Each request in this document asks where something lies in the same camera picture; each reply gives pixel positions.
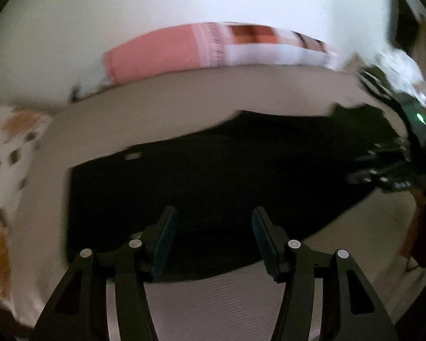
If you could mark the floral bed sheet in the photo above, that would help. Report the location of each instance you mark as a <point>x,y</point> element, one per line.
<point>7,142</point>

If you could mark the white crumpled cloth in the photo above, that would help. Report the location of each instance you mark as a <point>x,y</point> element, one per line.
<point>401,67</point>

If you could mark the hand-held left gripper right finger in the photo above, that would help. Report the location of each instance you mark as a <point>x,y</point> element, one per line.
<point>262,245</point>

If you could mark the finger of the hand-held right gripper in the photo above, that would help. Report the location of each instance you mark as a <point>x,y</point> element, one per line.
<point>383,153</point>
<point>387,178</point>

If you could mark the pink checkered bolster pillow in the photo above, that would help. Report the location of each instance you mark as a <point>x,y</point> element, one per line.
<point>156,55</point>

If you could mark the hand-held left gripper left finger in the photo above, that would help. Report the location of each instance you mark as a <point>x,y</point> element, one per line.
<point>165,245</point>

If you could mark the beige woven bed mat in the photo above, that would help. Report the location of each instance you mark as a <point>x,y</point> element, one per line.
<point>198,90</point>

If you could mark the black pants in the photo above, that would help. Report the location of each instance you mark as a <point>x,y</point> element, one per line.
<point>216,170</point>

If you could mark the person's right forearm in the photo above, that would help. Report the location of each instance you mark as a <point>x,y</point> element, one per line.
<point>419,227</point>

